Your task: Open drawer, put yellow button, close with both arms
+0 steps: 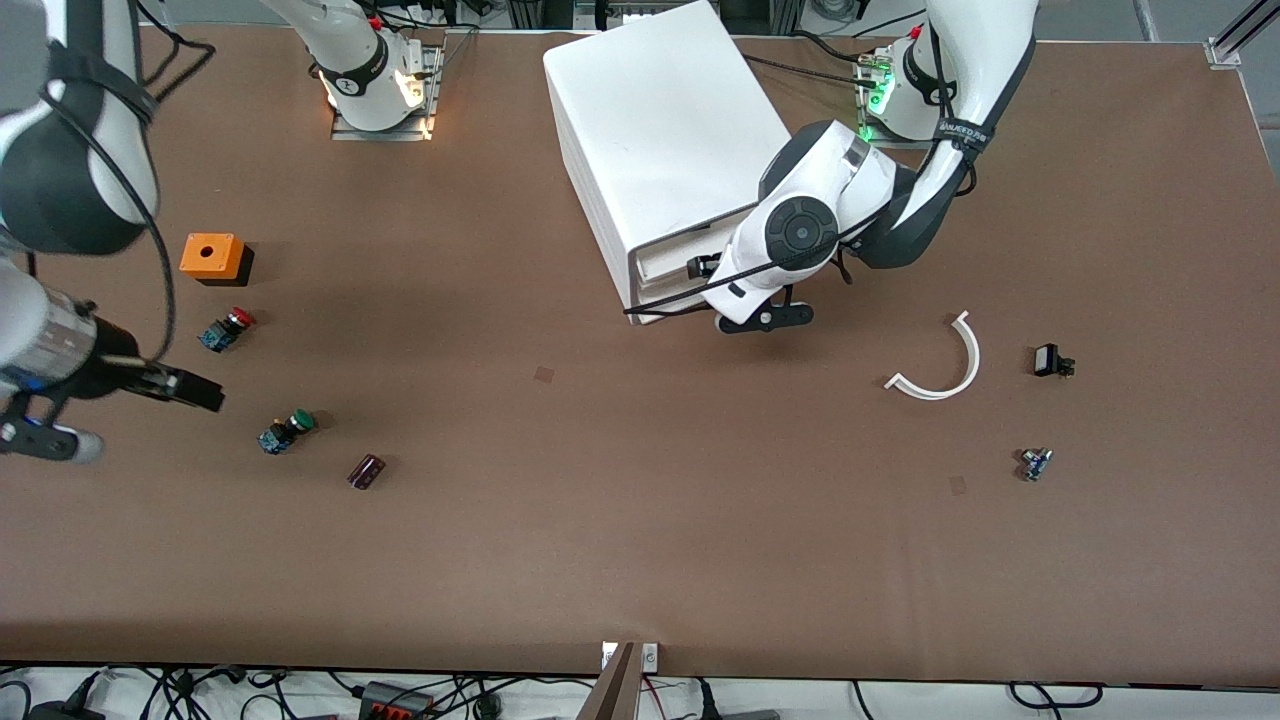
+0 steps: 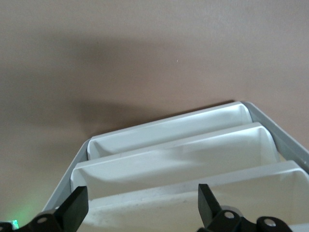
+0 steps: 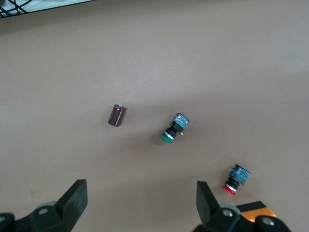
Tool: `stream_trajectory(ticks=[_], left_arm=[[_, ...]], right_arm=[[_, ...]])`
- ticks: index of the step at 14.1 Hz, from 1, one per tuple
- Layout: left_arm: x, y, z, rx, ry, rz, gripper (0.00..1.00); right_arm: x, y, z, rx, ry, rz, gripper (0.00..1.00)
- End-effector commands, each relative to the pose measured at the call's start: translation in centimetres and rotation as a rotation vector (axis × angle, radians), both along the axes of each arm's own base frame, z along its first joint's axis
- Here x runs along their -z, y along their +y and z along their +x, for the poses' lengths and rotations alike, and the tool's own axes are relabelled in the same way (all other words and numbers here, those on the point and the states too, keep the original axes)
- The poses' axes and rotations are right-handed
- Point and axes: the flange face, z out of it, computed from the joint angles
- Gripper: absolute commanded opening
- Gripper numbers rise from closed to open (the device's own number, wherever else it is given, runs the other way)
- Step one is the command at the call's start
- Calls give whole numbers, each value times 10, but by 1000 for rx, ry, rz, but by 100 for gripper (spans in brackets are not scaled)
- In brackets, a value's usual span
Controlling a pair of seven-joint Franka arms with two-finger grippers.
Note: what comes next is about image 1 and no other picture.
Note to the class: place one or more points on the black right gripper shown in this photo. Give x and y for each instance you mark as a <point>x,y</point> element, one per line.
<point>112,374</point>

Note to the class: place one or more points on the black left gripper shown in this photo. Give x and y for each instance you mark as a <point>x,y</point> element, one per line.
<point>703,267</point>

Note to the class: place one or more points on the white plastic drawer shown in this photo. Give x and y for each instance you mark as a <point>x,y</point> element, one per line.
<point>660,290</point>
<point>660,271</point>
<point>660,308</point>
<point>660,252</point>

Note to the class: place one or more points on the red push button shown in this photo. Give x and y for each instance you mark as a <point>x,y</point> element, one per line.
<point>225,330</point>

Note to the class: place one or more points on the green push button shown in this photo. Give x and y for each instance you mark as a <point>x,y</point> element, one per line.
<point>285,432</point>

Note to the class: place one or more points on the white drawer cabinet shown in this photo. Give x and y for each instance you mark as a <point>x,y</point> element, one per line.
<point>650,120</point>

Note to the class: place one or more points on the orange box with hole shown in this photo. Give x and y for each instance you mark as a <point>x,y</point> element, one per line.
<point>210,258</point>

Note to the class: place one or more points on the dark purple cylinder component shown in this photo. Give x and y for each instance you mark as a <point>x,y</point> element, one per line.
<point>366,471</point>

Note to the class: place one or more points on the black power adapter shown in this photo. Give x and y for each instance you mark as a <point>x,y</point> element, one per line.
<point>65,712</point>

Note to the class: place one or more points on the black power strip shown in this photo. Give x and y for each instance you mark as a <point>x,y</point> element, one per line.
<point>395,702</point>

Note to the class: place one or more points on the small blue electronic component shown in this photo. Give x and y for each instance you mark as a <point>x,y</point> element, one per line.
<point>1036,464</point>

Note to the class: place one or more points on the wooden board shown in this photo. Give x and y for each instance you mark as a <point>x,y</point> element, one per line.
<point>615,695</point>

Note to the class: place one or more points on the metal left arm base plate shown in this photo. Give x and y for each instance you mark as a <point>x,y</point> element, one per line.
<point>880,135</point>

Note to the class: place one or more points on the white curved plastic bracket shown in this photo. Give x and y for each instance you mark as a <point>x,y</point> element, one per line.
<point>972,360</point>

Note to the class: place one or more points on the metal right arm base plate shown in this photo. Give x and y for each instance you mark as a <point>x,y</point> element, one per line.
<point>380,134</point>

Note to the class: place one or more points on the small black switch component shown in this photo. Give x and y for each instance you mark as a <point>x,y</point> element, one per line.
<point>1048,360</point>

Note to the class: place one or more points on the small white edge bracket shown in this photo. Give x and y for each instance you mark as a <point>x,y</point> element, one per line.
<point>609,656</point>
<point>650,656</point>

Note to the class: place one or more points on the aluminium corner bracket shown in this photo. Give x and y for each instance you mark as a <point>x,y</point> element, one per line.
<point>1225,50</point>

